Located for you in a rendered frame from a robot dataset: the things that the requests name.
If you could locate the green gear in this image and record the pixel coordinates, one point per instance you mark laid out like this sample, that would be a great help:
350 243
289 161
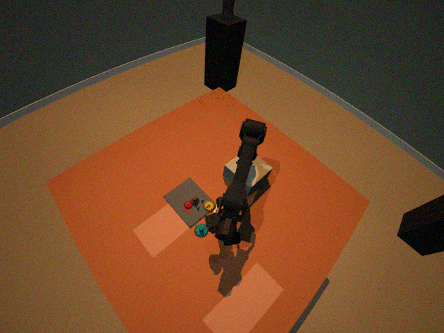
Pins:
201 230

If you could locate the yellow gear with black stripe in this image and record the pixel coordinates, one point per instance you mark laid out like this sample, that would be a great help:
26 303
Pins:
209 208

